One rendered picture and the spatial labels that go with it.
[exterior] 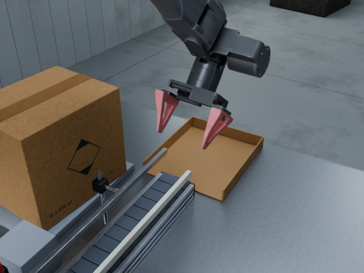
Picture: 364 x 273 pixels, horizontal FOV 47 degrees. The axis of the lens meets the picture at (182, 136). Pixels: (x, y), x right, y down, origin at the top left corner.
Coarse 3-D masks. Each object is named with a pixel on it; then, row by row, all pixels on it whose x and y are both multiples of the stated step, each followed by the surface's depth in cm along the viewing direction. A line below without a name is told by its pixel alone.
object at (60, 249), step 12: (156, 156) 109; (144, 168) 104; (132, 180) 100; (120, 192) 97; (108, 204) 93; (96, 216) 90; (84, 228) 88; (72, 240) 85; (60, 252) 83; (48, 264) 80
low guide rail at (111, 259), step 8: (184, 176) 109; (176, 184) 106; (168, 192) 104; (176, 192) 106; (160, 200) 101; (168, 200) 103; (152, 208) 99; (160, 208) 100; (152, 216) 98; (144, 224) 95; (136, 232) 93; (128, 240) 91; (120, 248) 89; (112, 256) 87; (104, 264) 85; (112, 264) 87; (96, 272) 83; (104, 272) 85
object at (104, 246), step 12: (156, 180) 113; (168, 180) 113; (144, 192) 109; (156, 192) 109; (180, 192) 109; (144, 204) 105; (168, 204) 105; (132, 216) 102; (144, 216) 102; (156, 216) 102; (120, 228) 98; (132, 228) 98; (108, 240) 95; (120, 240) 95; (96, 252) 92; (108, 252) 92; (84, 264) 90; (96, 264) 90
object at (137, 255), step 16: (192, 192) 113; (128, 208) 104; (176, 208) 106; (112, 224) 100; (160, 224) 100; (96, 240) 95; (144, 240) 95; (80, 256) 92; (128, 256) 92; (144, 256) 97; (64, 272) 88; (112, 272) 88; (128, 272) 92
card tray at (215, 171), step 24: (192, 120) 144; (168, 144) 133; (192, 144) 136; (216, 144) 136; (240, 144) 136; (168, 168) 125; (192, 168) 125; (216, 168) 125; (240, 168) 120; (216, 192) 116
